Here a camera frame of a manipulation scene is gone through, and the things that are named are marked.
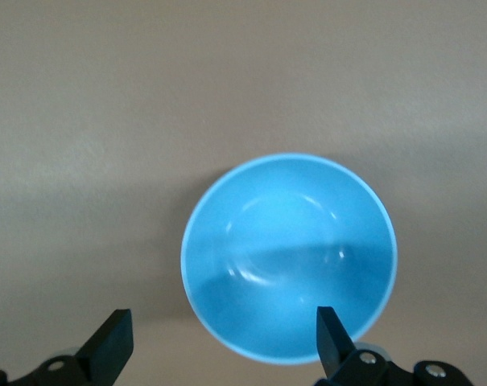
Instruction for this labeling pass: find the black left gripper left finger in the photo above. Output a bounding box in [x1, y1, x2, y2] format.
[0, 308, 134, 386]

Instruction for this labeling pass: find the blue bowl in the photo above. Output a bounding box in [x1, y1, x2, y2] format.
[180, 151, 400, 366]

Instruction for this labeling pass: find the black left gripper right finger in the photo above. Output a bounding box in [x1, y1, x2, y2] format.
[315, 306, 473, 386]

